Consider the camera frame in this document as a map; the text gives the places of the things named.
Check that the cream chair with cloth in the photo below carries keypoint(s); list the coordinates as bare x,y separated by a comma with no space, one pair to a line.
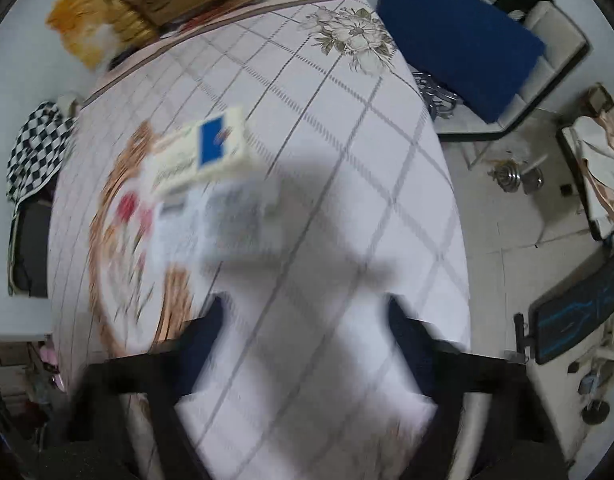
597,170

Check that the yellow snack bag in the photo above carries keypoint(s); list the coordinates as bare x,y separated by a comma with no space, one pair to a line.
79,25

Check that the white and blue medicine box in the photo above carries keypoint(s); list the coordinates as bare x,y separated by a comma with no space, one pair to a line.
207,152

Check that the black and white checkered cloth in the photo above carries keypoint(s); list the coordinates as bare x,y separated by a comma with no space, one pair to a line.
37,150

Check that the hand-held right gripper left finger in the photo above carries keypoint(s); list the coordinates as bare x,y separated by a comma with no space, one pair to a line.
197,355

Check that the black weight bench blue trim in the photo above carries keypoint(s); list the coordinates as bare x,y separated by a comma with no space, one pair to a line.
577,310

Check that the blue cushion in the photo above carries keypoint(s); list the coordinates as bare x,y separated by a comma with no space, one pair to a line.
457,45

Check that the cream chair with black frame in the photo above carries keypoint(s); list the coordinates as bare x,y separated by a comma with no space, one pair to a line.
552,25

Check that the chrome dumbbell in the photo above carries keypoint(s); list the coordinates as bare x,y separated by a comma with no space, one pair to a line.
517,176

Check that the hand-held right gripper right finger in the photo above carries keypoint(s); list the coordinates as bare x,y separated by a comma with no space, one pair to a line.
407,355

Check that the white printed box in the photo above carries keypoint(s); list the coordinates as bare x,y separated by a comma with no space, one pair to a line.
227,220

